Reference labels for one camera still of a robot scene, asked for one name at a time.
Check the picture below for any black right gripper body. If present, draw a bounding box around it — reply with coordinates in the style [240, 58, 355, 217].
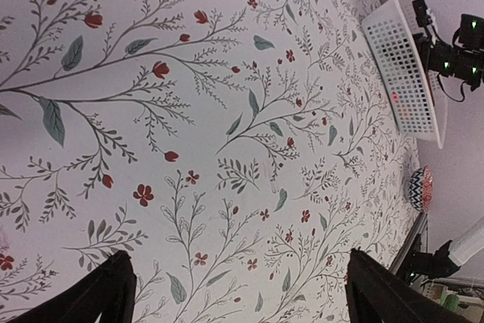
[414, 33, 483, 91]

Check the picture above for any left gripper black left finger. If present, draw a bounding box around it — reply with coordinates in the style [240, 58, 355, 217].
[12, 250, 137, 323]

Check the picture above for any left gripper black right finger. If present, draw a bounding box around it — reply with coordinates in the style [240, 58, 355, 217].
[345, 249, 468, 323]

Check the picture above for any white perforated plastic basket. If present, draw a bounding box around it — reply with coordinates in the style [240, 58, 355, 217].
[361, 0, 448, 149]

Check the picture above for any aluminium front rail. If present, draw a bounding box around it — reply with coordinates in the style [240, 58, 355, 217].
[389, 213, 428, 275]

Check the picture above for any black right camera cable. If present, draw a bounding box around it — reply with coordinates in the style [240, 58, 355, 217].
[411, 0, 468, 103]

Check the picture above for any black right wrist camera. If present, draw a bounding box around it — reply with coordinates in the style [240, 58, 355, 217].
[452, 14, 483, 51]

